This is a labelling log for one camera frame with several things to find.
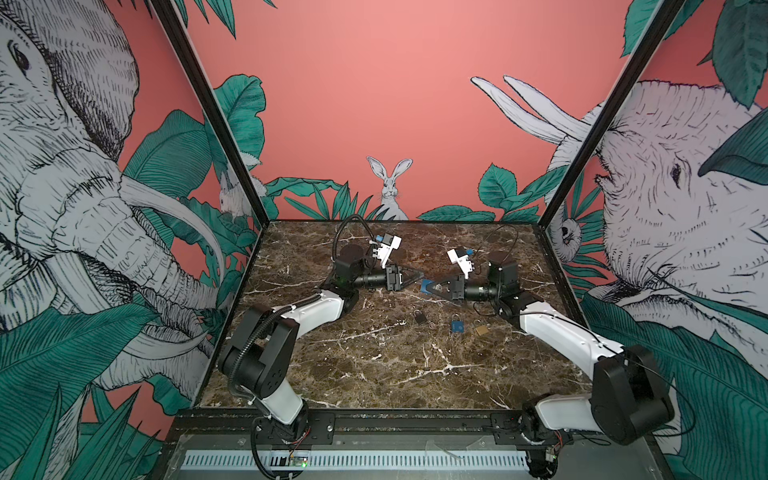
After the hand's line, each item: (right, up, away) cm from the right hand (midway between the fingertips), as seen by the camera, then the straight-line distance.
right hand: (429, 289), depth 74 cm
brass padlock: (+19, -15, +18) cm, 31 cm away
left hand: (-2, +4, +1) cm, 4 cm away
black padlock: (-1, -12, +21) cm, 24 cm away
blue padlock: (-1, 0, +2) cm, 2 cm away
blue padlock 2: (+11, -14, +18) cm, 26 cm away
